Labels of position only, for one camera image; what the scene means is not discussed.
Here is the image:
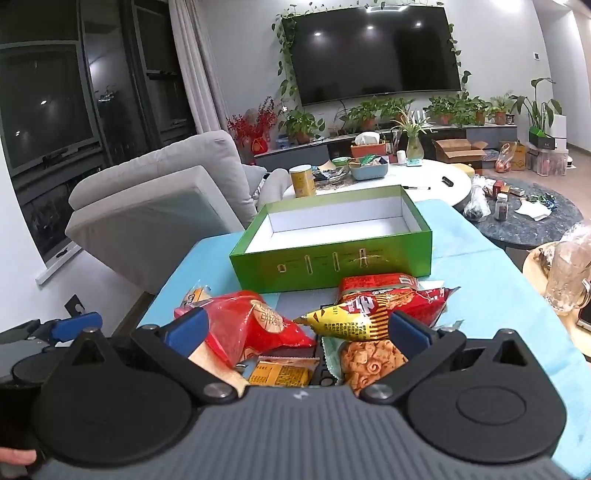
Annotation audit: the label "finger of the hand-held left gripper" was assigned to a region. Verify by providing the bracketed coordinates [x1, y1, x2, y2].
[46, 312, 103, 343]

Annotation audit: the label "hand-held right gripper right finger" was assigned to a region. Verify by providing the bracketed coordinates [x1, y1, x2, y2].
[360, 310, 532, 406]

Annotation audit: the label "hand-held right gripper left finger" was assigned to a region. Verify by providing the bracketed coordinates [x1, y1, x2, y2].
[65, 307, 245, 403]

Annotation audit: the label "red silver-edged snack bag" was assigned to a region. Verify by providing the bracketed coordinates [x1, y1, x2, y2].
[338, 273, 461, 326]

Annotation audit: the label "red round-logo snack bag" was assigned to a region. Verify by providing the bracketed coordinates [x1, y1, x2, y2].
[203, 291, 317, 370]

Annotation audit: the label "green cardboard box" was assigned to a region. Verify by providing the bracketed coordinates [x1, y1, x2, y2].
[229, 185, 433, 294]

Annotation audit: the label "person's left hand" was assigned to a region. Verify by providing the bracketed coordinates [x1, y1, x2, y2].
[0, 447, 38, 466]

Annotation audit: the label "pale orange snack packet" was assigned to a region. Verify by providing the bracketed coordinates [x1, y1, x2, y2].
[174, 284, 215, 319]

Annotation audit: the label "clear packet of orange crisps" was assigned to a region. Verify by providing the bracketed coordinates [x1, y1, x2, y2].
[322, 337, 409, 398]

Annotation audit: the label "yellow striped snack packet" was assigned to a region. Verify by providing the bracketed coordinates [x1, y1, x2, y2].
[294, 302, 393, 342]

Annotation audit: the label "grey sofa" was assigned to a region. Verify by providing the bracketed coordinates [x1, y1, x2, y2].
[65, 130, 291, 294]

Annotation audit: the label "round wooden table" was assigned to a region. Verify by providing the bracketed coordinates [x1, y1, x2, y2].
[522, 242, 591, 361]

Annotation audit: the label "clear bag with dark contents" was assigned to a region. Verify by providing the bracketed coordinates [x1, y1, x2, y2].
[463, 182, 492, 222]

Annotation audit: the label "dark marble round table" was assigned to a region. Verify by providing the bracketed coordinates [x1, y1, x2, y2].
[464, 178, 585, 250]

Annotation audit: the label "white round table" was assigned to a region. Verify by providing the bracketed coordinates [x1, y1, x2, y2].
[283, 159, 472, 208]

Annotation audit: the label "glass pitcher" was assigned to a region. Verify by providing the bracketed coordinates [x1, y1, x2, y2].
[545, 237, 591, 315]

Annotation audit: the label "teal plastic basin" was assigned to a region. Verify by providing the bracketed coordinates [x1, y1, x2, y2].
[349, 157, 389, 181]

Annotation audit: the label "white paper sheet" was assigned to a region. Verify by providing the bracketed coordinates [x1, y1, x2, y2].
[515, 200, 552, 221]

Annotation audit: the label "yellow canister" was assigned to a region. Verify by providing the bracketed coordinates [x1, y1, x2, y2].
[289, 165, 317, 198]

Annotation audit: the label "glass vase with spider plant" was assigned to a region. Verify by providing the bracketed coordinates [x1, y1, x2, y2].
[392, 106, 432, 160]

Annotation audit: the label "open cardboard box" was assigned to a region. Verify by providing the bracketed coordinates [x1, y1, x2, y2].
[434, 138, 488, 164]

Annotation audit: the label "orange tissue box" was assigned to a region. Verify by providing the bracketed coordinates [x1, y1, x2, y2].
[351, 133, 387, 158]

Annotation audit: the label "plastic bag of fruit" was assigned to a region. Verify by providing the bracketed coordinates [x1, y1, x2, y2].
[495, 142, 518, 174]

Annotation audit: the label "grey television cabinet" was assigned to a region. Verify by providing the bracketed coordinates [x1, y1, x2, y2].
[254, 122, 518, 171]

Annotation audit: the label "dark framed window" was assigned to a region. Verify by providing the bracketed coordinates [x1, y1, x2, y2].
[0, 0, 195, 268]

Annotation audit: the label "red berry branches in vase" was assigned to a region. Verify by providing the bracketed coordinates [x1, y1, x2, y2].
[227, 98, 278, 154]

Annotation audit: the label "green potted plant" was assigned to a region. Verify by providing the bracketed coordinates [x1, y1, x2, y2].
[379, 96, 416, 123]
[344, 99, 384, 132]
[489, 95, 513, 126]
[457, 95, 492, 126]
[427, 96, 455, 126]
[279, 110, 324, 145]

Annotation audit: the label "tall leafy potted plant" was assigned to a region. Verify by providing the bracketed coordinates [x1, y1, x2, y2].
[510, 78, 561, 134]

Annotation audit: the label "white curtain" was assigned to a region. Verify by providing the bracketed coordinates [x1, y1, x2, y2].
[168, 0, 241, 148]

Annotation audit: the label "black wall television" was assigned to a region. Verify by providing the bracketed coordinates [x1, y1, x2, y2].
[292, 7, 462, 106]

